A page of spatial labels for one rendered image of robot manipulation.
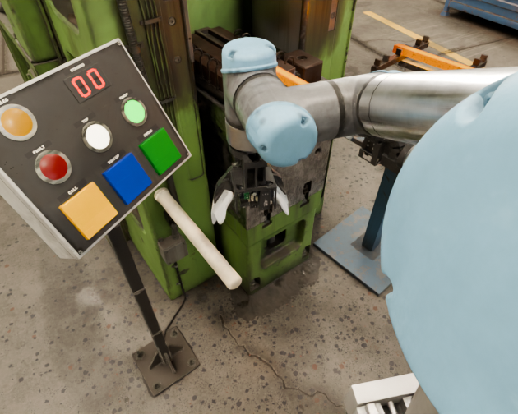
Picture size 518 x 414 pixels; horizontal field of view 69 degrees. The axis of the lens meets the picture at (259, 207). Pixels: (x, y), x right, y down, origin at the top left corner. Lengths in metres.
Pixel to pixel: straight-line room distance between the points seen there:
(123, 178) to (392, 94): 0.52
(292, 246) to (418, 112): 1.39
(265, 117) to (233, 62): 0.11
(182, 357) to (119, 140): 1.06
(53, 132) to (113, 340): 1.17
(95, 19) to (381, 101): 0.74
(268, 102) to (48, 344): 1.57
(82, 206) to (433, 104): 0.57
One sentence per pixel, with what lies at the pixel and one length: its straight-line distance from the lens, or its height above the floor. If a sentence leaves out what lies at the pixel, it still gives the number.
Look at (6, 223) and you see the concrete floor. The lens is 2.43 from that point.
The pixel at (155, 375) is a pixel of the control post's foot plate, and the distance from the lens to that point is 1.63.
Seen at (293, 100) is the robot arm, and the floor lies 1.27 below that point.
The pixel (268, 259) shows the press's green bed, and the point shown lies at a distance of 1.67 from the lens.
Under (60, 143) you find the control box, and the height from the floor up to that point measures 1.11.
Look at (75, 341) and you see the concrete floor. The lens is 1.81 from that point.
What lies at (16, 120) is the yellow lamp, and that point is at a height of 1.17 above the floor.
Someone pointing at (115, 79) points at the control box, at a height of 1.15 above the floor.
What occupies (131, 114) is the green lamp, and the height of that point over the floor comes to 1.09.
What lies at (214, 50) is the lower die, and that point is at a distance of 1.32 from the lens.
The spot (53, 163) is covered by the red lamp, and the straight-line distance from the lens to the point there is 0.72.
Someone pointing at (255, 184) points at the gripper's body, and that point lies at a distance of 0.61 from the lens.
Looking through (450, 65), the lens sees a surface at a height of 0.98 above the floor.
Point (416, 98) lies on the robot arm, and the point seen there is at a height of 1.31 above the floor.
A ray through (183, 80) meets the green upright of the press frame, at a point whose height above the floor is 0.98.
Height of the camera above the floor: 1.49
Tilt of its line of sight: 45 degrees down
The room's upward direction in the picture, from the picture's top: straight up
